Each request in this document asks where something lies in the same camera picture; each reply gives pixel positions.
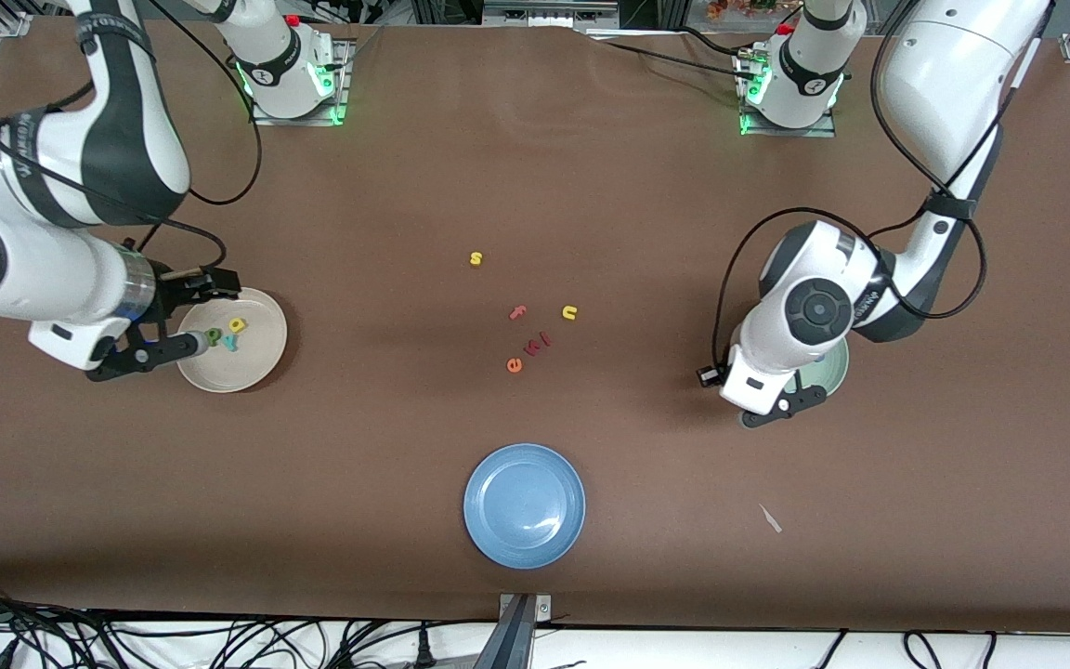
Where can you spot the pink foam letter f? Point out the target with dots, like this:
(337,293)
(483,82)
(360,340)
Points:
(517,312)

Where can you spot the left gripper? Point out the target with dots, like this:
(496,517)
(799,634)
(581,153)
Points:
(703,371)

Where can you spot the orange dried flowers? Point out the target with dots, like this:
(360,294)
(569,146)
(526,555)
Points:
(749,7)

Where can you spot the black power plug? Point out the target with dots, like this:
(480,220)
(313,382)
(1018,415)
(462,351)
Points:
(424,650)

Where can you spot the brown table cover sheet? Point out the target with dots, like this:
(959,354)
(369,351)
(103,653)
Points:
(126,511)

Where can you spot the grey metal post bracket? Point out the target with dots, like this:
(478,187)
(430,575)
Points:
(521,609)

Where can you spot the blue round plate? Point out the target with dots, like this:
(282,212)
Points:
(524,506)

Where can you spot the beige brown round plate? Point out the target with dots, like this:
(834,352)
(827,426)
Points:
(256,362)

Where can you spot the right white Franka arm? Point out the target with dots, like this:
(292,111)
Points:
(33,269)

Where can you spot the green round plate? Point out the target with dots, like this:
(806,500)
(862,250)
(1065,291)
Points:
(832,372)

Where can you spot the silver equipment box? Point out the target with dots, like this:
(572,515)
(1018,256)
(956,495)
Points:
(549,14)

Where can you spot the white paper scrap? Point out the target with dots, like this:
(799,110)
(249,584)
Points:
(770,518)

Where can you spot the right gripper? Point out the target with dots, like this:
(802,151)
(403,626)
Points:
(176,289)

